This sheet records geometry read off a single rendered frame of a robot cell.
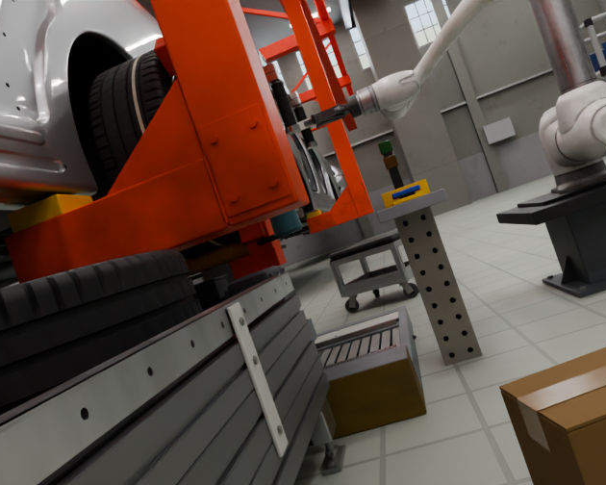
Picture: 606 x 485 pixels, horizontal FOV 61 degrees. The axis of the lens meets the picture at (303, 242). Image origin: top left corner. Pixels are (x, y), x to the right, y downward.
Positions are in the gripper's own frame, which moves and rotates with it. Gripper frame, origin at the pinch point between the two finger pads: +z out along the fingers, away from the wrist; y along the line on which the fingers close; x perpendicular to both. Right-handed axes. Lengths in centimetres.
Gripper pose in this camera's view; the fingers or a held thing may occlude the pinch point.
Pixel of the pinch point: (304, 125)
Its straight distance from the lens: 186.0
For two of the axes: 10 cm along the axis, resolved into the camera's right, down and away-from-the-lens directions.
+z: -9.3, 3.3, 1.8
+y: 1.7, -0.5, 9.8
